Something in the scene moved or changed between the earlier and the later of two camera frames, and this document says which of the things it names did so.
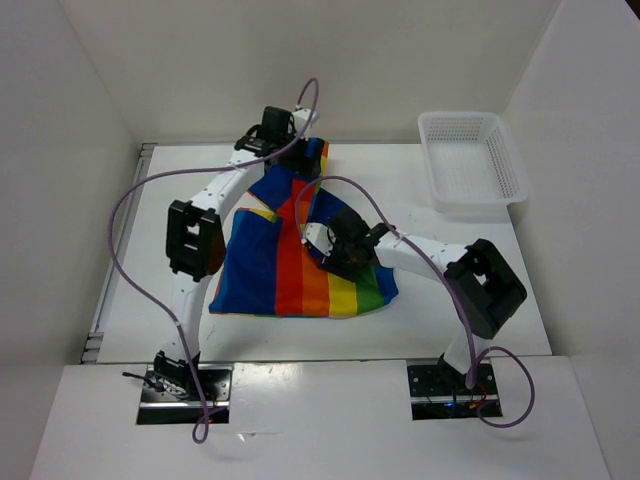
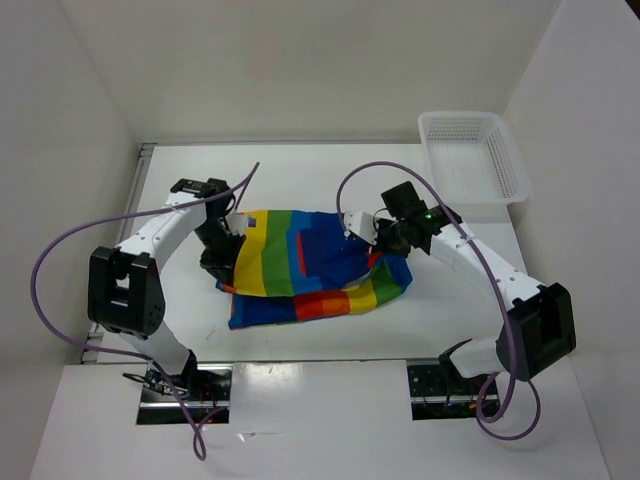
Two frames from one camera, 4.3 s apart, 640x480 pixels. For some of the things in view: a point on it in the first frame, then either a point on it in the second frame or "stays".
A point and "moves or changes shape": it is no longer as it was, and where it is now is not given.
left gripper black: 303,164 → 222,267
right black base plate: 434,397 stays
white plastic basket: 474,161 stays
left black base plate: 215,385 stays
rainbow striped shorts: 268,270 moves or changes shape
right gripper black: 333,265 → 381,247
